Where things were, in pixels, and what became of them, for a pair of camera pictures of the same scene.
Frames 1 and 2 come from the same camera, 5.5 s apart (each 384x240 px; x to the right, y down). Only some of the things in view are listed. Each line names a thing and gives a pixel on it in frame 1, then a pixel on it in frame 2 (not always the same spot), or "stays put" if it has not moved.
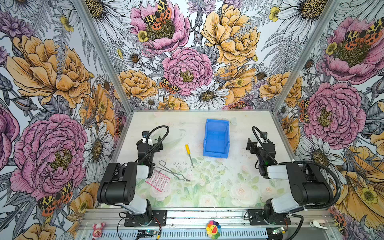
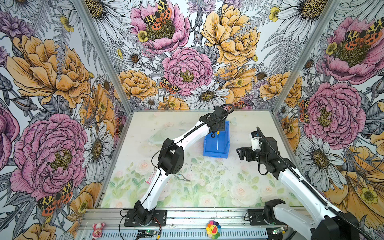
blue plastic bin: [216, 142] stays put
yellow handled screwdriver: [188, 150] → [218, 133]
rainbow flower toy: [213, 229] stays put
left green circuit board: [146, 233] stays put
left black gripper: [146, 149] → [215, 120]
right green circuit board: [275, 231] stays put
